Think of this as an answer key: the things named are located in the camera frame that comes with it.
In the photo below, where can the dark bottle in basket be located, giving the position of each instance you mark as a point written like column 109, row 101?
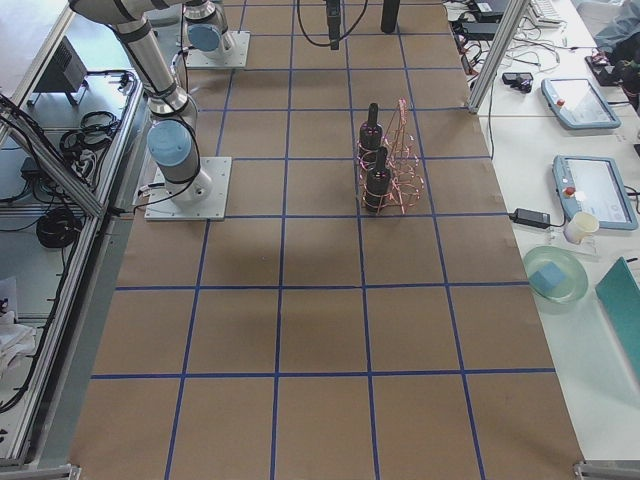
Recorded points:
column 377, row 182
column 370, row 132

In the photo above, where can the white paper cup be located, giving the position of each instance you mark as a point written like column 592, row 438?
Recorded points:
column 581, row 225

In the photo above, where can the near dark bottle in basket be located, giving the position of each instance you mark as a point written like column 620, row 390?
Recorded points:
column 377, row 182

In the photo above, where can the aluminium frame post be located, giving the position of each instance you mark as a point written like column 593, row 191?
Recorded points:
column 502, row 39

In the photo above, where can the near teach pendant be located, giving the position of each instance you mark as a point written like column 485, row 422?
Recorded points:
column 593, row 185

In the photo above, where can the copper wire wine basket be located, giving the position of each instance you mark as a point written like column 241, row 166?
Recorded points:
column 407, row 184

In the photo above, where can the dark wine bottle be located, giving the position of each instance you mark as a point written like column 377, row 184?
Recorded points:
column 389, row 16

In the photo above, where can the blue foam cube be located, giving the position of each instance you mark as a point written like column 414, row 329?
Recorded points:
column 546, row 278

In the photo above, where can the black power adapter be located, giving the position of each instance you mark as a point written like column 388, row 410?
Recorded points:
column 530, row 218

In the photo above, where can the black handheld device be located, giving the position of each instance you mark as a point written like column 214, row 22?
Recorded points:
column 521, row 81

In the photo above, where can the far dark bottle in basket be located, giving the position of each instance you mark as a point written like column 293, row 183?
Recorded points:
column 370, row 132

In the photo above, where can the teach pendant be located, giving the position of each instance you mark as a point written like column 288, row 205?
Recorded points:
column 593, row 185
column 578, row 104

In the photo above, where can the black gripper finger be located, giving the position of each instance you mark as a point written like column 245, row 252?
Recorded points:
column 333, row 18

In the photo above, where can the black control box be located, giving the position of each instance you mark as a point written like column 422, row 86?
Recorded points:
column 65, row 73

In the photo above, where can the far teach pendant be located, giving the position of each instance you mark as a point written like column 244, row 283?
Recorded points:
column 578, row 104

